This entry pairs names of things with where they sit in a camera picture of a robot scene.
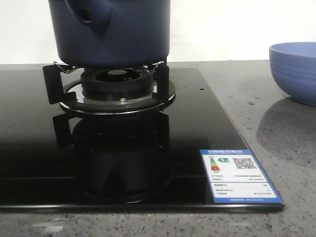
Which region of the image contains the blue ribbed bowl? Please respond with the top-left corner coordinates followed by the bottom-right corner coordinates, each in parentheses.
top-left (269, 42), bottom-right (316, 106)

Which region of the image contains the blue cooking pot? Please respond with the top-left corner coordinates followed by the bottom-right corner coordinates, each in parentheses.
top-left (49, 0), bottom-right (171, 69)

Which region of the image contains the right gas burner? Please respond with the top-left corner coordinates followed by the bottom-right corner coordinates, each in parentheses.
top-left (42, 61), bottom-right (175, 117)

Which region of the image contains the black glass gas stove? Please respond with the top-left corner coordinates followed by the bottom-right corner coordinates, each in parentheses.
top-left (0, 68), bottom-right (284, 213)

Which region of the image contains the blue energy label sticker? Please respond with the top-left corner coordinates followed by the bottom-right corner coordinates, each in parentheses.
top-left (200, 149), bottom-right (283, 204)

